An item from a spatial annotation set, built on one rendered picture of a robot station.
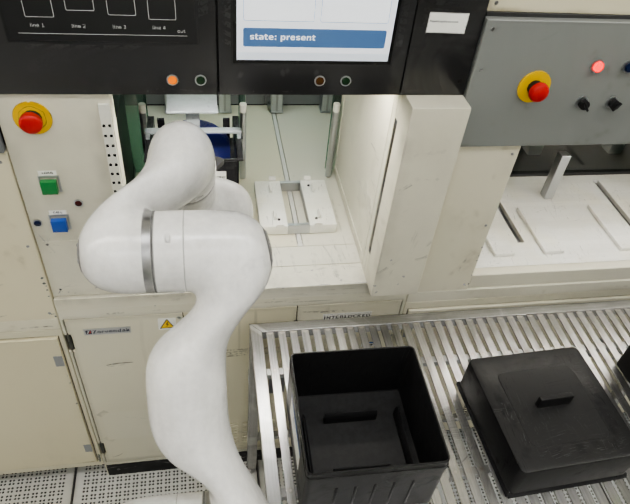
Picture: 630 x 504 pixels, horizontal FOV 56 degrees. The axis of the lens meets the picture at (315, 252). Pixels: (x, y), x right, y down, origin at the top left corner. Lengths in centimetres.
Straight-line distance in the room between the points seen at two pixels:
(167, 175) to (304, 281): 82
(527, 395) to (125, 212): 101
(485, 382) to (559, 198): 80
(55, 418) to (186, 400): 121
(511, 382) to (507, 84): 65
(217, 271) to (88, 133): 59
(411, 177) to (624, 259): 82
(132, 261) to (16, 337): 98
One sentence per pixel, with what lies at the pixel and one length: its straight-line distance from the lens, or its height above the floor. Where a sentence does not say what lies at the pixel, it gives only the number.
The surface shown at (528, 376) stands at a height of 86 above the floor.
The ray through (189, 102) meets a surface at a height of 122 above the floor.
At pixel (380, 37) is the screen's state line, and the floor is 152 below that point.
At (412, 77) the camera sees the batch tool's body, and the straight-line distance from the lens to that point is 121.
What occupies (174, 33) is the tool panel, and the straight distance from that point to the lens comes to 111.
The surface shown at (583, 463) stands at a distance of 141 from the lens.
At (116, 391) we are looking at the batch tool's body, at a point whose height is 48.
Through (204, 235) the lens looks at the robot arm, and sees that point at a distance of 70.
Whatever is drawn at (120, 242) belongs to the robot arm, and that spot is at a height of 149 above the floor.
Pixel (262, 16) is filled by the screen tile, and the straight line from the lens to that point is 111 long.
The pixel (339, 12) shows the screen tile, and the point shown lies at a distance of 112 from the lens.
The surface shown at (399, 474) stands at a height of 90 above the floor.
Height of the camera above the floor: 196
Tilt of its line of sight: 43 degrees down
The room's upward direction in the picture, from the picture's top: 7 degrees clockwise
